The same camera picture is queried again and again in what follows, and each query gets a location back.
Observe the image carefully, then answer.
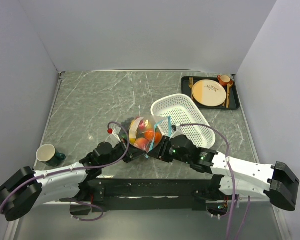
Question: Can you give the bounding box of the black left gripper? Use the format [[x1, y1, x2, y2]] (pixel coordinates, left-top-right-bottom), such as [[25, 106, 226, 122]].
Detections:
[[100, 137, 147, 169]]

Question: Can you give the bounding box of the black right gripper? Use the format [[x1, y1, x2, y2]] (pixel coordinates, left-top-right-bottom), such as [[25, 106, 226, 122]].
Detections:
[[147, 135, 191, 164]]

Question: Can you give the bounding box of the green vegetable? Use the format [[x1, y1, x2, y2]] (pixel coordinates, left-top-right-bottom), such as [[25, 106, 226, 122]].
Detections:
[[120, 134, 128, 140]]

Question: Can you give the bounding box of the small orange pumpkin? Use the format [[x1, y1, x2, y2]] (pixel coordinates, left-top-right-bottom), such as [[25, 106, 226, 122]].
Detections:
[[144, 130, 163, 144]]

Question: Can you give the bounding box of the clear zip top bag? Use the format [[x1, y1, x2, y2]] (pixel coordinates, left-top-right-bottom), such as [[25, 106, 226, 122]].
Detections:
[[119, 115, 172, 153]]

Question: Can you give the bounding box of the orange peach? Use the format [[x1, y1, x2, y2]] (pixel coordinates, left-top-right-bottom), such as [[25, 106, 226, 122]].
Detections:
[[133, 137, 149, 151]]

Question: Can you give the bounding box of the yellow banana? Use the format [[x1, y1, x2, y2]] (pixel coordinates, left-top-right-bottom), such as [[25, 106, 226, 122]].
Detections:
[[129, 117, 152, 140]]

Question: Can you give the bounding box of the white perforated plastic basket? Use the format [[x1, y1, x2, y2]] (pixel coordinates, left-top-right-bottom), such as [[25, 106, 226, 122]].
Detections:
[[150, 93, 216, 149]]

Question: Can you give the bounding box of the red chili pepper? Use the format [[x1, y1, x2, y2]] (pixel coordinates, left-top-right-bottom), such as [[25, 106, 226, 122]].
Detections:
[[138, 123, 145, 131]]

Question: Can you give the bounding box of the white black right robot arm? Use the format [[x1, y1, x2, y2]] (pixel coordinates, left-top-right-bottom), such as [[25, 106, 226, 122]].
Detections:
[[147, 135, 300, 212]]

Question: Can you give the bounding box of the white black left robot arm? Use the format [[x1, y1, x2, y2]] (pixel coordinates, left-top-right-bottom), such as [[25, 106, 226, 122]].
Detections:
[[0, 139, 149, 222]]

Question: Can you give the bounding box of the dark green mug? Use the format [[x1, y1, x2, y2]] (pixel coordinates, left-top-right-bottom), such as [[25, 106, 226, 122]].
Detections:
[[36, 144, 66, 167]]

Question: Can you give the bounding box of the beige plate with branch pattern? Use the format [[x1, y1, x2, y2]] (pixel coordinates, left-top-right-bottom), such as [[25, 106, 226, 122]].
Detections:
[[191, 79, 227, 107]]

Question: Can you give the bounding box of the gold fork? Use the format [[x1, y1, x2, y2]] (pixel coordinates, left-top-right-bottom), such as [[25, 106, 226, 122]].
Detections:
[[188, 77, 194, 100]]

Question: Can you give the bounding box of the black rectangular tray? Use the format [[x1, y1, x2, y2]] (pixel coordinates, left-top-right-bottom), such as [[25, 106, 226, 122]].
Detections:
[[181, 76, 240, 110]]

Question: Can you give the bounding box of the wooden knife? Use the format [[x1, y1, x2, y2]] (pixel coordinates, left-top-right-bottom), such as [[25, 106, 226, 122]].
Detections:
[[226, 83, 233, 109]]

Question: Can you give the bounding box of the small orange cup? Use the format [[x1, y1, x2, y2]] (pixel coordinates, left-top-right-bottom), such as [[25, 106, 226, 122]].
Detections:
[[217, 75, 233, 87]]

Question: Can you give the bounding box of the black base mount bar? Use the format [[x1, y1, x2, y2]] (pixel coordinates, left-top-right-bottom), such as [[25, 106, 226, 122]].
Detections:
[[27, 174, 238, 216]]

